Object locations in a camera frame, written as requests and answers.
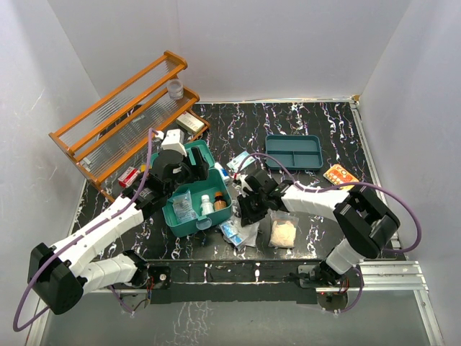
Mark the orange wooden shelf rack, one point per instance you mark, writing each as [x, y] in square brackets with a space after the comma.
[111, 135]

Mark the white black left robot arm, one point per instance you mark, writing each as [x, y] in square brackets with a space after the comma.
[66, 271]

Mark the clear bag of gauze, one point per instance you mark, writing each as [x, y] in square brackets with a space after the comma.
[237, 235]

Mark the red white medicine box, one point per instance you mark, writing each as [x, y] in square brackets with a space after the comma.
[128, 177]

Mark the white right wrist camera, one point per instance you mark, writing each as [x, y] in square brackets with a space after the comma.
[240, 183]

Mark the brown medicine bottle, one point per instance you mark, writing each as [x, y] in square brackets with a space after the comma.
[219, 202]

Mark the white plastic bottle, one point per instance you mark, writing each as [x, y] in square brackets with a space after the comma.
[206, 205]

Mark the green medicine kit box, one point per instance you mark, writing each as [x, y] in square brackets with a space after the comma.
[196, 190]

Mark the clear plastic cup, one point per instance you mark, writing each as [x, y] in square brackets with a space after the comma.
[175, 89]

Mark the black front mounting rail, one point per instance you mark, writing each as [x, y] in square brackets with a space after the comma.
[179, 281]

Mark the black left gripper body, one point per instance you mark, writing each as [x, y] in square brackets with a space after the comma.
[182, 178]

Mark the teal divider tray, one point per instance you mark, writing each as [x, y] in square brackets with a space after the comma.
[295, 152]

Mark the light blue sachet packet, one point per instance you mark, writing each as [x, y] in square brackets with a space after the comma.
[240, 162]

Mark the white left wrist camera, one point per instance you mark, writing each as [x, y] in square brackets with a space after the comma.
[172, 140]

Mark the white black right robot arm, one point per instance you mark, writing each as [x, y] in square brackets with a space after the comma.
[365, 221]

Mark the bag of cotton balls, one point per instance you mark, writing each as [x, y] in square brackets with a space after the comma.
[283, 229]

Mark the blue cotton swab bag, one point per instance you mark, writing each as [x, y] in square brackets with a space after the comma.
[183, 208]

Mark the wrapped bandage roll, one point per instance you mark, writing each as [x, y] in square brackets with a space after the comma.
[223, 173]

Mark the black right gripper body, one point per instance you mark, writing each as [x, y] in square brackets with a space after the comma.
[262, 197]

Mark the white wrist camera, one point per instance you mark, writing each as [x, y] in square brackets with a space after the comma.
[240, 183]
[172, 140]

